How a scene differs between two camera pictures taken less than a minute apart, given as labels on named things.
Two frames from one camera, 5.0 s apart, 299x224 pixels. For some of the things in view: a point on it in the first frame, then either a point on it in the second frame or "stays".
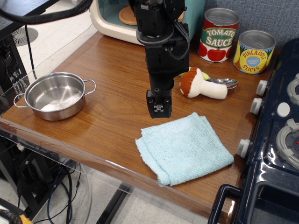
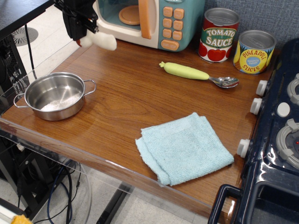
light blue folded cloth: (182, 149) stays
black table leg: (116, 204) stays
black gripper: (167, 56) -> (79, 15)
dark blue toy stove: (269, 192) stays
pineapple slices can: (254, 51) stays
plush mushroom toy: (192, 85) -> (105, 40)
